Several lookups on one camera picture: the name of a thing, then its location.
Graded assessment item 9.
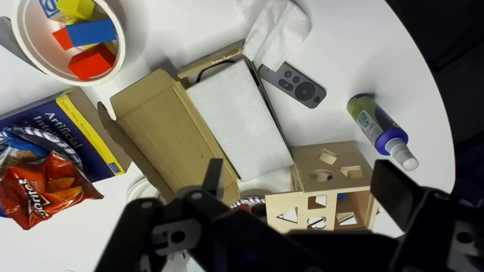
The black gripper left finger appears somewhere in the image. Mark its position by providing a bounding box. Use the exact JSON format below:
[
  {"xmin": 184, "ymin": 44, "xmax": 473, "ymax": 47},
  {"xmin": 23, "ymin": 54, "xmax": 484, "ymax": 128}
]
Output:
[{"xmin": 203, "ymin": 159, "xmax": 225, "ymax": 197}]

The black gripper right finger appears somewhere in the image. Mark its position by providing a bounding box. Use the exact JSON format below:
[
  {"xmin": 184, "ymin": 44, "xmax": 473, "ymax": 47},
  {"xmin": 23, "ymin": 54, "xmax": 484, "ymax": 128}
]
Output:
[{"xmin": 371, "ymin": 161, "xmax": 426, "ymax": 233}]

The white styrofoam sheet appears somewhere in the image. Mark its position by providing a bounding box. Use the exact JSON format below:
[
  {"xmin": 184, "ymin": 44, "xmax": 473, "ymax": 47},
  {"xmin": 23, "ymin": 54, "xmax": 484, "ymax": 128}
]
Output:
[{"xmin": 187, "ymin": 61, "xmax": 294, "ymax": 180}]

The green spray bottle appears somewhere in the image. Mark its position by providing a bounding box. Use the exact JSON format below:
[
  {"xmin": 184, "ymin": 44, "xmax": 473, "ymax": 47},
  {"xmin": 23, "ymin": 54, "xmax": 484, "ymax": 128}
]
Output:
[{"xmin": 347, "ymin": 94, "xmax": 420, "ymax": 171}]

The wooden shape sorter box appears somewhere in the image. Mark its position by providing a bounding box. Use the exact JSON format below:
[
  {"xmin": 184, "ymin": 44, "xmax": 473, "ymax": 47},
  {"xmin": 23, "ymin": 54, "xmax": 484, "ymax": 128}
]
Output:
[{"xmin": 265, "ymin": 141, "xmax": 377, "ymax": 233}]

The open cardboard box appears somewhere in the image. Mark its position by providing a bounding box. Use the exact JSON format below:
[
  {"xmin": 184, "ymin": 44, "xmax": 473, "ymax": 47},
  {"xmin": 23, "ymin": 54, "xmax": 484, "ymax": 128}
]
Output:
[{"xmin": 97, "ymin": 41, "xmax": 279, "ymax": 205}]

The grey remote control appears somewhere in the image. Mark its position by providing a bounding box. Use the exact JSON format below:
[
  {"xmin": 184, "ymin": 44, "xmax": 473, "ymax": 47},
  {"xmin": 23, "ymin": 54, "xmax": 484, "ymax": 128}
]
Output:
[{"xmin": 259, "ymin": 63, "xmax": 327, "ymax": 109}]

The blue and yellow book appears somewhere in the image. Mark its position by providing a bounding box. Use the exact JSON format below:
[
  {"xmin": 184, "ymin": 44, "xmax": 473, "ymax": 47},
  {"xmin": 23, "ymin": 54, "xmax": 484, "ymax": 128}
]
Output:
[{"xmin": 0, "ymin": 88, "xmax": 131, "ymax": 182}]

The white tissue paper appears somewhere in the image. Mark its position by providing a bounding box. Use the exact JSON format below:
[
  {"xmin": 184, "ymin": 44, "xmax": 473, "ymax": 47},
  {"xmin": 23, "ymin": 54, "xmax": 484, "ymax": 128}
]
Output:
[{"xmin": 235, "ymin": 0, "xmax": 314, "ymax": 72}]

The red wooden block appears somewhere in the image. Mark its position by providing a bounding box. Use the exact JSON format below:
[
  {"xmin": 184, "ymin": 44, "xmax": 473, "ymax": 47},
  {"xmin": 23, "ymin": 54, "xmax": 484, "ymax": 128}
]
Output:
[{"xmin": 69, "ymin": 44, "xmax": 116, "ymax": 81}]

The red chips bag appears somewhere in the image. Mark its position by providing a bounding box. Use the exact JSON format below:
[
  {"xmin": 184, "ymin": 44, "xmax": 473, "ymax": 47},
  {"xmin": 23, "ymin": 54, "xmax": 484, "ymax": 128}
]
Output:
[{"xmin": 0, "ymin": 153, "xmax": 104, "ymax": 230}]

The blue wooden block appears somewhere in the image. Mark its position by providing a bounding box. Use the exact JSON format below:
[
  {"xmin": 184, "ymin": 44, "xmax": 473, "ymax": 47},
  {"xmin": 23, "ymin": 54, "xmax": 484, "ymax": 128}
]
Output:
[{"xmin": 67, "ymin": 20, "xmax": 117, "ymax": 47}]

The orange wooden block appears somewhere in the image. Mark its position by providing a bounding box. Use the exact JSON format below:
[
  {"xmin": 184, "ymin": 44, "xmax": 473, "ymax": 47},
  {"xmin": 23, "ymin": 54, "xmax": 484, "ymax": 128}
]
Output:
[{"xmin": 54, "ymin": 28, "xmax": 73, "ymax": 51}]

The yellow wooden block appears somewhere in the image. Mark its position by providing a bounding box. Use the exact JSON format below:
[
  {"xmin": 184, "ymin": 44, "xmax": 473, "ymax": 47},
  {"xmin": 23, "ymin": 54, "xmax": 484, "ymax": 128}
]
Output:
[{"xmin": 58, "ymin": 0, "xmax": 96, "ymax": 20}]

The white bowl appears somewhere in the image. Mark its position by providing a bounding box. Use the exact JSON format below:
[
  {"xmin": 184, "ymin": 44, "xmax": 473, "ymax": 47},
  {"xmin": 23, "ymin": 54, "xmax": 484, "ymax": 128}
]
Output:
[{"xmin": 13, "ymin": 0, "xmax": 128, "ymax": 87}]

